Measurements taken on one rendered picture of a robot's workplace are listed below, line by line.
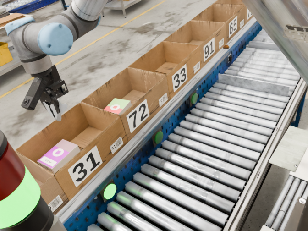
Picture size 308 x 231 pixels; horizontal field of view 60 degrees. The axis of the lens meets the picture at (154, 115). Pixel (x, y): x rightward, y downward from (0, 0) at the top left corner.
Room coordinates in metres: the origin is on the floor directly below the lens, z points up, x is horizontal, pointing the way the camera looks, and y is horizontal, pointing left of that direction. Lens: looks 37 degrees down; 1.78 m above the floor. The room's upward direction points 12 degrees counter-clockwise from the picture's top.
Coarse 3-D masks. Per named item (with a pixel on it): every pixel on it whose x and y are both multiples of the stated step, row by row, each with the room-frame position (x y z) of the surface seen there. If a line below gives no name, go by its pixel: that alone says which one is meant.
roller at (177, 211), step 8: (128, 184) 0.85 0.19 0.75; (136, 184) 0.84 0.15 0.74; (136, 192) 0.79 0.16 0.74; (144, 192) 0.78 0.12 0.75; (152, 192) 0.78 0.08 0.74; (144, 200) 0.76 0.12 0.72; (152, 200) 0.73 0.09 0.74; (160, 200) 0.72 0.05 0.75; (160, 208) 0.69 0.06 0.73; (168, 208) 0.68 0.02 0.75; (176, 208) 0.66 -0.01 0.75; (176, 216) 0.64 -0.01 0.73; (184, 216) 0.62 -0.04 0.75; (192, 216) 0.61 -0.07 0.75; (192, 224) 0.58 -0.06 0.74; (200, 224) 0.57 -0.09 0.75; (208, 224) 0.56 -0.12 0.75
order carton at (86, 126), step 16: (80, 112) 1.18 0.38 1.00; (96, 112) 1.12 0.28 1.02; (48, 128) 1.04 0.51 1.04; (64, 128) 1.09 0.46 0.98; (80, 128) 1.15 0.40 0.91; (96, 128) 1.15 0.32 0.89; (112, 128) 0.95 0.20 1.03; (32, 144) 0.97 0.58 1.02; (48, 144) 1.01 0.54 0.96; (80, 144) 1.05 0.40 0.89; (96, 144) 0.87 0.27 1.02; (32, 160) 0.94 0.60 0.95; (64, 176) 0.74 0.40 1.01; (64, 192) 0.72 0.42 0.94
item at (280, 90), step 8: (224, 80) 1.55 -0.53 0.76; (232, 80) 1.51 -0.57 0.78; (240, 80) 1.48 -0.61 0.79; (248, 80) 1.44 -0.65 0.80; (256, 80) 1.41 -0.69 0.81; (248, 88) 1.44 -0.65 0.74; (256, 88) 1.40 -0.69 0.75; (264, 88) 1.37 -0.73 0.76; (272, 88) 1.34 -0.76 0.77; (280, 88) 1.30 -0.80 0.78; (288, 88) 1.27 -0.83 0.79
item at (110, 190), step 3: (108, 186) 0.78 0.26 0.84; (111, 186) 0.78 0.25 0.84; (114, 186) 0.79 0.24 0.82; (105, 189) 0.77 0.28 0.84; (108, 189) 0.77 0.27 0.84; (111, 189) 0.78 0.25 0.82; (114, 189) 0.79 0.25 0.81; (105, 192) 0.76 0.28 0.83; (108, 192) 0.76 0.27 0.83; (111, 192) 0.77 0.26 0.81; (114, 192) 0.78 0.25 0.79; (105, 195) 0.75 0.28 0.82; (108, 195) 0.76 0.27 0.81; (111, 195) 0.77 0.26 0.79; (108, 198) 0.75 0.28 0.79
